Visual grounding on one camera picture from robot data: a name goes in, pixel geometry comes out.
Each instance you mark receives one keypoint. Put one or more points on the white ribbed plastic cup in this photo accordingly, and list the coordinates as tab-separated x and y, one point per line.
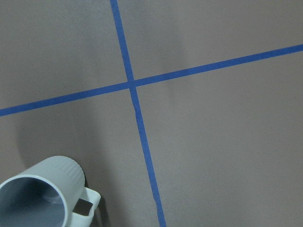
51	193

